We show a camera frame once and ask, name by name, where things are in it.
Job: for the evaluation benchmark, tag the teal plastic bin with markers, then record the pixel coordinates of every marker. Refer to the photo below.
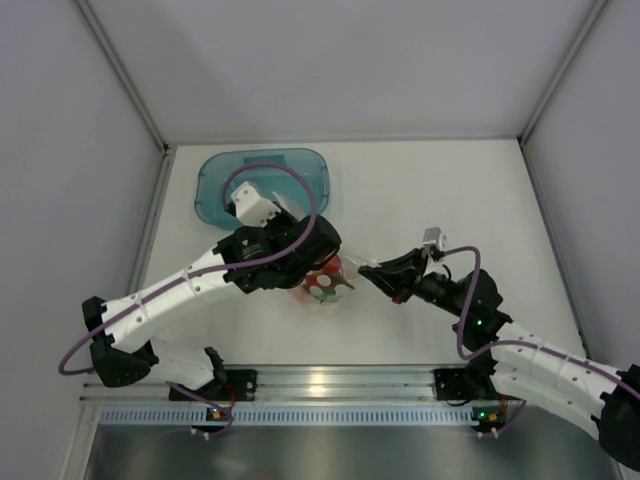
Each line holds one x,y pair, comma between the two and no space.
223,173

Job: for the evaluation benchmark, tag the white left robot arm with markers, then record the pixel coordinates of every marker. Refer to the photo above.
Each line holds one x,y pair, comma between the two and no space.
127,346

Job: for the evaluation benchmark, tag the aluminium mounting rail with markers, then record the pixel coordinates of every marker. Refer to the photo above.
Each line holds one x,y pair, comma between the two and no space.
350,383

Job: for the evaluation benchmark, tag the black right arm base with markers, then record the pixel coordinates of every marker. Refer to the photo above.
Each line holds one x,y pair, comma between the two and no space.
462,384

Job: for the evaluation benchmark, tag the aluminium frame post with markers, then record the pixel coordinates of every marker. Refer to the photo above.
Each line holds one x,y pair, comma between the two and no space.
117,66
578,41

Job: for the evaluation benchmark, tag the grey slotted cable duct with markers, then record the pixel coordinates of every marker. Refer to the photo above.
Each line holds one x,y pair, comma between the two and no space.
254,415

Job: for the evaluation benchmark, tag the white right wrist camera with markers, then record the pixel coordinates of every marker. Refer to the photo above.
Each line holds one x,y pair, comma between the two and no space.
434,243

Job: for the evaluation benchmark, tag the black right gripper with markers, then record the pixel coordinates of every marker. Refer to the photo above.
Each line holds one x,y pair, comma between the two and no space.
402,275

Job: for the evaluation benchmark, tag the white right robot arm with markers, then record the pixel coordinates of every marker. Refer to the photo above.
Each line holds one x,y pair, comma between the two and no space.
601,400

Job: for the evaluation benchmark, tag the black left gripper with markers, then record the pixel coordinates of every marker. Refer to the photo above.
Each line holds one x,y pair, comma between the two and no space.
281,218

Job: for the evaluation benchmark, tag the aluminium frame post left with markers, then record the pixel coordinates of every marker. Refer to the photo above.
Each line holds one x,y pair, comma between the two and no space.
117,66

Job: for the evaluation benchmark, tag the fake food pieces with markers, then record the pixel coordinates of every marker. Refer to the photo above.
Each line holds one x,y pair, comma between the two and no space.
329,284

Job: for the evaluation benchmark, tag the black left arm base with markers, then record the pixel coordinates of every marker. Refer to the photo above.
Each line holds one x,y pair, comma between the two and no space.
240,385

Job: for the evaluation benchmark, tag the aluminium frame post right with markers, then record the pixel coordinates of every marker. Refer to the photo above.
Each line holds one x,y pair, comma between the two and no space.
578,41

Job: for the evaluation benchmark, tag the clear zip top bag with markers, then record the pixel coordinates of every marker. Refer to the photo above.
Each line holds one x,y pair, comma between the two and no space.
319,310

